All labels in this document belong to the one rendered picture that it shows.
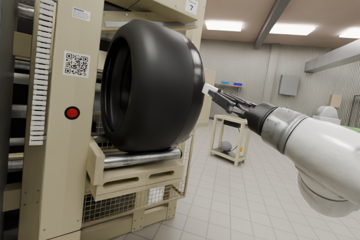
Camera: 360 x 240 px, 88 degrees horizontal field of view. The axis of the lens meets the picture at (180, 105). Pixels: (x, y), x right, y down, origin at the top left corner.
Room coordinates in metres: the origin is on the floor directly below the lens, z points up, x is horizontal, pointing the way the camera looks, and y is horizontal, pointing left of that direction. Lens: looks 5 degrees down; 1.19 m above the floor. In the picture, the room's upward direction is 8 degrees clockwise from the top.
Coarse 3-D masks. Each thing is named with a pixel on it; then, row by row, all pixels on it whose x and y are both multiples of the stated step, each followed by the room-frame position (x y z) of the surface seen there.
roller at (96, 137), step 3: (93, 135) 0.86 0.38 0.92; (96, 135) 0.87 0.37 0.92; (99, 135) 0.87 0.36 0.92; (102, 135) 0.88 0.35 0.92; (105, 135) 0.89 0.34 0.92; (93, 138) 0.85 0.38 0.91; (96, 138) 0.86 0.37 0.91; (99, 138) 0.87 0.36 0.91; (102, 138) 0.87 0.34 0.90; (105, 138) 0.88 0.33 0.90; (96, 141) 0.86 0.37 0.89; (99, 141) 0.87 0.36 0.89; (102, 141) 0.88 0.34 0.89; (105, 141) 0.89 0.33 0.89; (108, 141) 0.90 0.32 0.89
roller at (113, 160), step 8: (136, 152) 0.71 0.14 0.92; (144, 152) 0.72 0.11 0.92; (152, 152) 0.74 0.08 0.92; (160, 152) 0.75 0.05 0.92; (168, 152) 0.77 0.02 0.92; (176, 152) 0.80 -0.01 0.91; (104, 160) 0.62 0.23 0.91; (112, 160) 0.63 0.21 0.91; (120, 160) 0.65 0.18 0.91; (128, 160) 0.66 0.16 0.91; (136, 160) 0.68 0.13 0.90; (144, 160) 0.70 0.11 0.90; (152, 160) 0.72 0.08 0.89; (160, 160) 0.75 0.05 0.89; (104, 168) 0.62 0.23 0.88
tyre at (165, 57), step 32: (128, 32) 0.70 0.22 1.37; (160, 32) 0.67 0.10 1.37; (128, 64) 1.04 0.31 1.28; (160, 64) 0.60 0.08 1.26; (192, 64) 0.68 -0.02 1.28; (128, 96) 1.07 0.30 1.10; (160, 96) 0.59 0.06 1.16; (192, 96) 0.66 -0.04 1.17; (128, 128) 0.62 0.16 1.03; (160, 128) 0.63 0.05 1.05; (192, 128) 0.72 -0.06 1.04
